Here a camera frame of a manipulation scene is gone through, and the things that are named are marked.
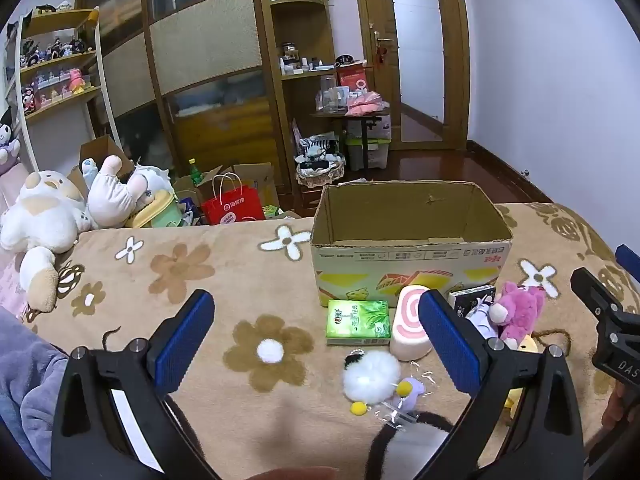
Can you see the translucent storage bin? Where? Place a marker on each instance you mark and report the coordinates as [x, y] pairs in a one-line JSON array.
[[377, 152]]

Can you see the green plastic bottle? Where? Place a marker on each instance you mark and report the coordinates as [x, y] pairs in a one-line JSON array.
[[195, 172]]

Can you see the brown cardboard box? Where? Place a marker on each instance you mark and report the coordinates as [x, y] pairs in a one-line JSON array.
[[100, 150], [250, 177]]

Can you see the pink swirl cake roll plush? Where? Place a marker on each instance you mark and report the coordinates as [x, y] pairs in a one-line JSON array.
[[407, 320]]

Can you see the red box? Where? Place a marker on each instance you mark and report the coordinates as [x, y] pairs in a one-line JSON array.
[[355, 77]]

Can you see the beige floral blanket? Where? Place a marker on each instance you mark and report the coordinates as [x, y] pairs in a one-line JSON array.
[[225, 280]]

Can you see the black purple plush doll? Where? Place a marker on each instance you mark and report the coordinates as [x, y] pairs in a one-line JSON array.
[[7, 135]]

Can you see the green tissue pack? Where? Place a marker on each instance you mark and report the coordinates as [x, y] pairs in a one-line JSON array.
[[357, 322]]

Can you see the white plush with pink feet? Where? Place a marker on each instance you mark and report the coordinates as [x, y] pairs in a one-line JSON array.
[[112, 195]]

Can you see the person's right hand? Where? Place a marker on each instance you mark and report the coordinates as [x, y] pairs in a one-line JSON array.
[[614, 405]]

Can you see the wooden wardrobe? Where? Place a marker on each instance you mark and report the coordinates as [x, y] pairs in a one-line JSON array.
[[210, 35]]

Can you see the person's lilac clothing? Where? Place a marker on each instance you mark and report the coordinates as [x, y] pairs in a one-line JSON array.
[[25, 375]]

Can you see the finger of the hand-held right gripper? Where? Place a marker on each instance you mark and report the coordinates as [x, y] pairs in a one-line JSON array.
[[627, 255], [592, 290]]

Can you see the lace trimmed basket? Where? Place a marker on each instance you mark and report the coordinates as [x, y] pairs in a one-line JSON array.
[[320, 172]]

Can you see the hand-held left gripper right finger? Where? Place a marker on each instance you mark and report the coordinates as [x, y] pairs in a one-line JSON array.
[[450, 345]]

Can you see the large white beige plush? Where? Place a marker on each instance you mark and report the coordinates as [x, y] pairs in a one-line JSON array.
[[40, 215]]

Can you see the small black box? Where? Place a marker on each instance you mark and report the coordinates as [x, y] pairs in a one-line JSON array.
[[470, 297]]

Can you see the small purple toy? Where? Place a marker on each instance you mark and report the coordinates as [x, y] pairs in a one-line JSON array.
[[412, 392]]

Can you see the green yellow plush toy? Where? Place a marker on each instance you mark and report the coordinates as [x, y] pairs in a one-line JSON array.
[[160, 212]]

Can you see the wooden display shelf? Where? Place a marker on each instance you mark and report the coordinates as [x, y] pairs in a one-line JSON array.
[[55, 20]]

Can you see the clear plastic container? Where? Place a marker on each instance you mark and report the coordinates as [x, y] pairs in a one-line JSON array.
[[327, 95]]

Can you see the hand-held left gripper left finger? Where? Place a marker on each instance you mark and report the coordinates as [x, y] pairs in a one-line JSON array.
[[182, 345]]

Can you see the pink bear plush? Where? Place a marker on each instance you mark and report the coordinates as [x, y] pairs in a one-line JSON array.
[[520, 310]]

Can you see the red paper bag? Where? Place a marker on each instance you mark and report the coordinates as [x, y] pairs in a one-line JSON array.
[[232, 207]]

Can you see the row of small figurines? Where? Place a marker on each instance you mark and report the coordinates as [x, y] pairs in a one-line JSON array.
[[55, 52]]

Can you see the wooden door with glass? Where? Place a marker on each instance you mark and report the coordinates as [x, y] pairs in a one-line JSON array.
[[375, 10]]

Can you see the small dark side table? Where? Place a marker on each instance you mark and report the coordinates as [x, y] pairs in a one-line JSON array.
[[350, 114]]

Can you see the purple white-haired doll plush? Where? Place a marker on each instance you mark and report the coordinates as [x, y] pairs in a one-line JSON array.
[[480, 322]]

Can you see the pink plastic bag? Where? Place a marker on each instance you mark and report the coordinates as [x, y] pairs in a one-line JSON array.
[[365, 104]]

